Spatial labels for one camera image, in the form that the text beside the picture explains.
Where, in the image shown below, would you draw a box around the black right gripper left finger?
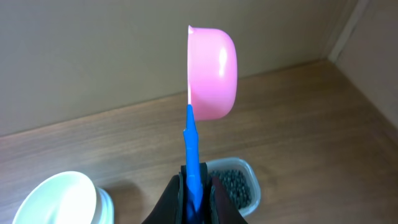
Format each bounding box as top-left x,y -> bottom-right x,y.
142,166 -> 186,224

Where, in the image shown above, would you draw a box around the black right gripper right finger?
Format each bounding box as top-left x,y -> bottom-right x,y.
200,162 -> 248,224

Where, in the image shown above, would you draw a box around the pink scoop blue handle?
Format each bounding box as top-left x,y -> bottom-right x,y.
183,26 -> 238,223

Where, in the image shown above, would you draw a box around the white kitchen scale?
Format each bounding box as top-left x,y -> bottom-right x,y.
91,187 -> 114,224

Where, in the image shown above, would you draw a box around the white bowl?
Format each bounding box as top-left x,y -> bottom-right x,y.
12,171 -> 97,224

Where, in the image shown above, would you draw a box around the black beans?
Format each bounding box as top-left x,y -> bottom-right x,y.
210,169 -> 252,209

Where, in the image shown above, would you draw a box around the clear plastic container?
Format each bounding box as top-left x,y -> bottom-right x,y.
206,157 -> 261,217

